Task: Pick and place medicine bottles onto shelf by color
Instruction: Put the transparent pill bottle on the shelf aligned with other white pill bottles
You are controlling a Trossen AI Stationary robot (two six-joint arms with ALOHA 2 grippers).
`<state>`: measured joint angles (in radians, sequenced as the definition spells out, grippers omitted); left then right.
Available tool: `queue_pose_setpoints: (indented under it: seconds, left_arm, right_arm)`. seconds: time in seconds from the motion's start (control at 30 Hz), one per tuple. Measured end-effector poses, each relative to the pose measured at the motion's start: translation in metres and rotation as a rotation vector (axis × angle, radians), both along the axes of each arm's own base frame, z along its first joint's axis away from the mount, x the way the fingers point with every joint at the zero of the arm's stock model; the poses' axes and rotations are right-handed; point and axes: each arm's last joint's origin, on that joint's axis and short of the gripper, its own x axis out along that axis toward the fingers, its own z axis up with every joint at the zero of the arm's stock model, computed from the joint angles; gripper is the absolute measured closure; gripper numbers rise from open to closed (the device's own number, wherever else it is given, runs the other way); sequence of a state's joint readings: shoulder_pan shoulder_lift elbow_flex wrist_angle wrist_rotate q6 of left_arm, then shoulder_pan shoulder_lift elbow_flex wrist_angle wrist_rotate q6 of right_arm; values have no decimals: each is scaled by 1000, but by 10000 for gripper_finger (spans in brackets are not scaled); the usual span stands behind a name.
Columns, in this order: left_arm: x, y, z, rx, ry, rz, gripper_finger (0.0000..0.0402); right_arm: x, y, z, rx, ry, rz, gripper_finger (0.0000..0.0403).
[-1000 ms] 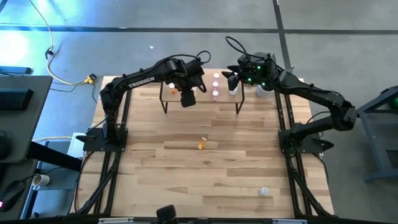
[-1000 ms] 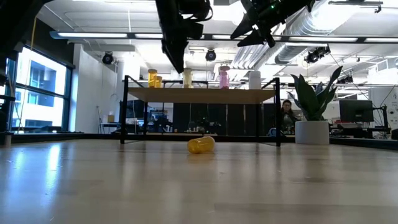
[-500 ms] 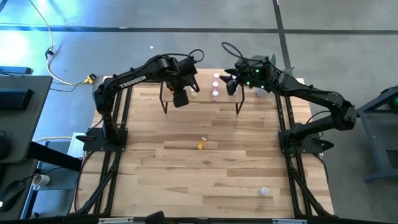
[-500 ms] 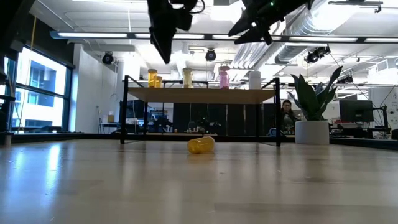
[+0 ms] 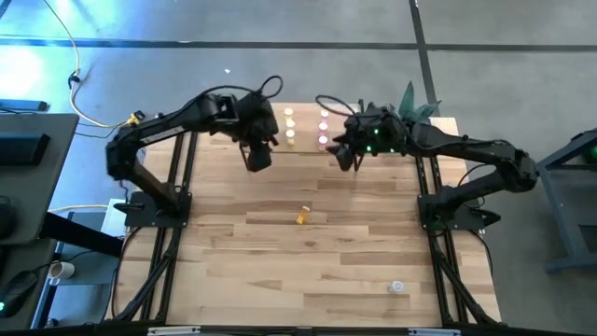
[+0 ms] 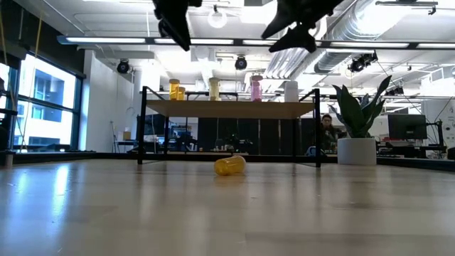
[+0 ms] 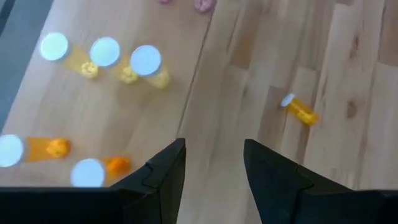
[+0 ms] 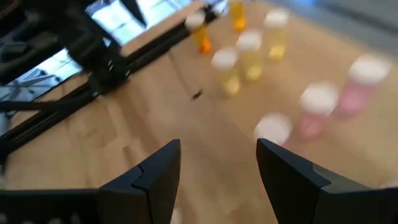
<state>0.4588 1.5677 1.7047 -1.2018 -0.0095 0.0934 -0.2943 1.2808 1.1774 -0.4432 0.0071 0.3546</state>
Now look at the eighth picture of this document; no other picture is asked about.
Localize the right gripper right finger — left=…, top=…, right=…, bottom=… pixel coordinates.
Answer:
left=256, top=138, right=373, bottom=224

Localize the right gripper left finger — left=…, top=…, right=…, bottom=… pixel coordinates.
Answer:
left=98, top=138, right=182, bottom=224

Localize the pink pill bottle white cap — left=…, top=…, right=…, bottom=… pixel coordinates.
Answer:
left=336, top=54, right=393, bottom=118
left=253, top=112, right=294, bottom=147
left=297, top=81, right=340, bottom=141

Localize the yellow pill bottle white cap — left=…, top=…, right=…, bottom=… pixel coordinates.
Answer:
left=263, top=9, right=290, bottom=62
left=211, top=46, right=243, bottom=98
left=235, top=29, right=264, bottom=82

